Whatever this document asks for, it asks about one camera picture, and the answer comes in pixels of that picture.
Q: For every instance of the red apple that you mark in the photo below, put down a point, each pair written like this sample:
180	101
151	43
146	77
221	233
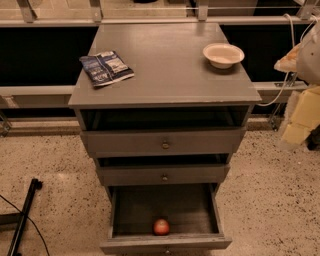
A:
161	227

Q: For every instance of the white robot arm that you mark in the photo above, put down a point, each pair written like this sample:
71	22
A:
303	109

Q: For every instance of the grey top drawer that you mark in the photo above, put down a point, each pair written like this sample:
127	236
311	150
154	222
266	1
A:
161	142

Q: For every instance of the grey drawer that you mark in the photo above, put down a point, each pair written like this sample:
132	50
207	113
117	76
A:
190	210
161	142
156	175

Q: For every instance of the grey wooden drawer cabinet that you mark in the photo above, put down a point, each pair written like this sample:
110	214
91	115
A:
174	87

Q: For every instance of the grey middle drawer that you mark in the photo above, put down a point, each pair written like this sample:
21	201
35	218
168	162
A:
156	175

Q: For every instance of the grey bottom drawer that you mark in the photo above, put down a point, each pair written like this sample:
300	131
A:
190	210

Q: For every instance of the blue chip bag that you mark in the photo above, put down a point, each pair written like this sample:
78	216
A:
106	68

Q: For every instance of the white bowl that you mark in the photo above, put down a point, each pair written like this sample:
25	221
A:
222	55

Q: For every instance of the black metal stand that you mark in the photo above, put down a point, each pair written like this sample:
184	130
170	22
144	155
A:
19	218

